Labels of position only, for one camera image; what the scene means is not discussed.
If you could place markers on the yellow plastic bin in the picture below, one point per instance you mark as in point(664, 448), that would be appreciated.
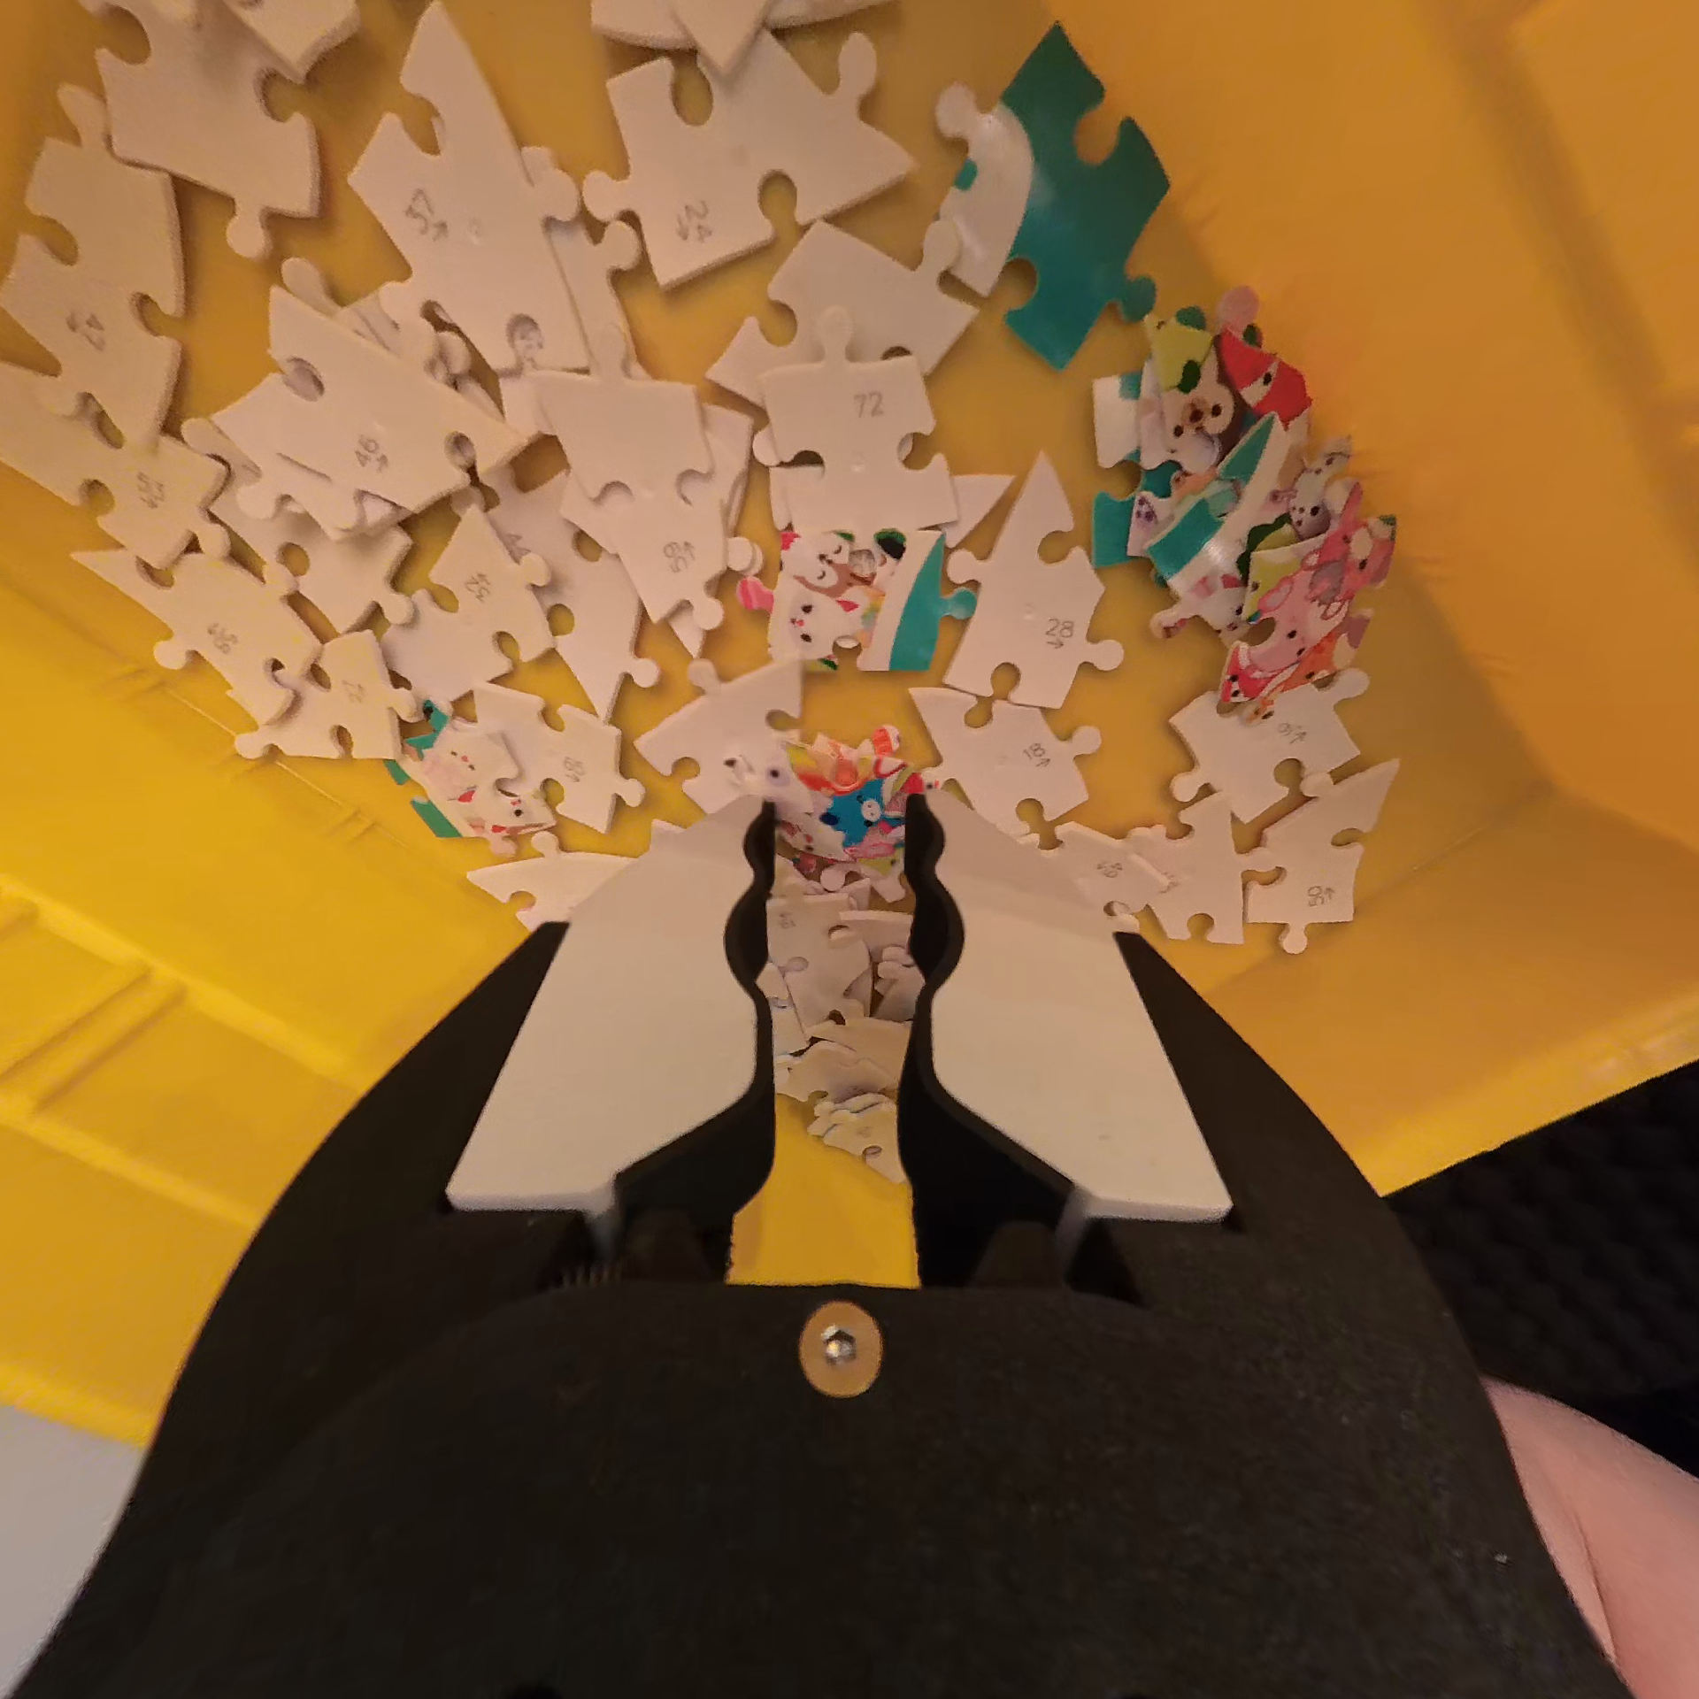
point(160, 1063)

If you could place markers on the pile of puzzle pieces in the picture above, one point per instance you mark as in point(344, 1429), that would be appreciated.
point(532, 425)

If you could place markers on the person's leg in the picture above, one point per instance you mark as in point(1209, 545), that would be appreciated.
point(1621, 1569)

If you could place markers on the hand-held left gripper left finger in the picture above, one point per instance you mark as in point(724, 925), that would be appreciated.
point(611, 1063)

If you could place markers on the black quilted pad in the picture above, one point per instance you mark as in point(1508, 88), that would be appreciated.
point(1595, 1248)

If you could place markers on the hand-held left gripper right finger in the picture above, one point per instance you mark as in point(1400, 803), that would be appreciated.
point(1062, 1063)

